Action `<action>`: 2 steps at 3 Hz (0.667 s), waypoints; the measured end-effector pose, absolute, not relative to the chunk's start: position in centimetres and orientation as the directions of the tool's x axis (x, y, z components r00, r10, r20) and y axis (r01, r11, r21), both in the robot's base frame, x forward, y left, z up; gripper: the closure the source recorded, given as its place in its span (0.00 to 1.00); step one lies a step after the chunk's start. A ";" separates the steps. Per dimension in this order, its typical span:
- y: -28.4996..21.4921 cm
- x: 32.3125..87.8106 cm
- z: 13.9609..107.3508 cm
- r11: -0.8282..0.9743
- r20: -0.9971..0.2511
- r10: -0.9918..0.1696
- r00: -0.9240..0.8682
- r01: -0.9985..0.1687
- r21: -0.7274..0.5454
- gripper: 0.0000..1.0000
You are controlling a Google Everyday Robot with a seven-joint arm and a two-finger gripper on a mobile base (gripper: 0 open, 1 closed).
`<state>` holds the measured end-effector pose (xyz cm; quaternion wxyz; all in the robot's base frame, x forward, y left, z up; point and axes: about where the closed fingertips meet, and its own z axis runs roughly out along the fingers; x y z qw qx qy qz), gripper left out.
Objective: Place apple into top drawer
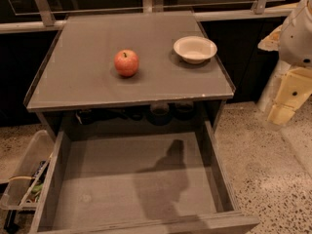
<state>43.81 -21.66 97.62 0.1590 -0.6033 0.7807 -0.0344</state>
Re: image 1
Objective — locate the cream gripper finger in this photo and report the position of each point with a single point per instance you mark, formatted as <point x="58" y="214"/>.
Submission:
<point x="272" y="41"/>
<point x="295" y="89"/>

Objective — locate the red apple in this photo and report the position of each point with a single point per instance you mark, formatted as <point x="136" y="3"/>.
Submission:
<point x="126" y="63"/>

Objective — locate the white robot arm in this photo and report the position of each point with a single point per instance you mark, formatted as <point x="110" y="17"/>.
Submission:
<point x="270" y="91"/>

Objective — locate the open grey top drawer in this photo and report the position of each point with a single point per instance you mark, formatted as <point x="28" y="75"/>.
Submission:
<point x="138" y="179"/>

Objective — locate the white bowl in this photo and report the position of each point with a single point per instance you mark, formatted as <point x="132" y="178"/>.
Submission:
<point x="195" y="49"/>

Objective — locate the dark jar inside cabinet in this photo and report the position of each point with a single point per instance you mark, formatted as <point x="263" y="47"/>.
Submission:
<point x="184" y="110"/>

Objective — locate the dark cup inside cabinet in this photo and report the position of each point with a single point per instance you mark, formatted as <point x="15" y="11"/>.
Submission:
<point x="159" y="114"/>

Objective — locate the clear plastic bin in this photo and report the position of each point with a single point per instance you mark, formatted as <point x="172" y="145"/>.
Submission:
<point x="24" y="187"/>

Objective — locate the metal railing frame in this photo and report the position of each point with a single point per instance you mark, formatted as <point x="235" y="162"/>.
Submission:
<point x="19" y="16"/>

